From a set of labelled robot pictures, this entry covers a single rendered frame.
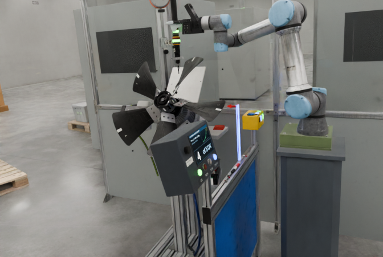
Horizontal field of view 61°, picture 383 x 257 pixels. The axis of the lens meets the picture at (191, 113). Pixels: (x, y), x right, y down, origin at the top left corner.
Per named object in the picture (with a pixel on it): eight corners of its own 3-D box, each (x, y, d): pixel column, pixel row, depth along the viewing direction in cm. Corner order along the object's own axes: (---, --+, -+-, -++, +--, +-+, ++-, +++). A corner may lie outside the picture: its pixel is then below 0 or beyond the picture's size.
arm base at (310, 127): (330, 130, 166) (331, 110, 164) (325, 137, 154) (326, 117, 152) (300, 126, 174) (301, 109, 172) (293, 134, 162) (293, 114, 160)
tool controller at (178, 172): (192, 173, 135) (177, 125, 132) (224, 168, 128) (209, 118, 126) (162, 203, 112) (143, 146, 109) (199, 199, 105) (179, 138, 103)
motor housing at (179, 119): (161, 134, 216) (152, 126, 205) (169, 103, 225) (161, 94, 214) (192, 136, 207) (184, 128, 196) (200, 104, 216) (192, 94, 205)
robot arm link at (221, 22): (228, 29, 168) (227, 12, 167) (208, 31, 173) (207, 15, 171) (232, 30, 175) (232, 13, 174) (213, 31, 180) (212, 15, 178)
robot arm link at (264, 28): (311, -2, 157) (232, 32, 191) (301, -4, 149) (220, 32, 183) (317, 21, 157) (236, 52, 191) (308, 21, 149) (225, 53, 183)
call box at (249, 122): (248, 125, 220) (248, 109, 217) (263, 125, 215) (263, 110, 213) (242, 131, 205) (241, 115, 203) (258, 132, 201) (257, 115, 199)
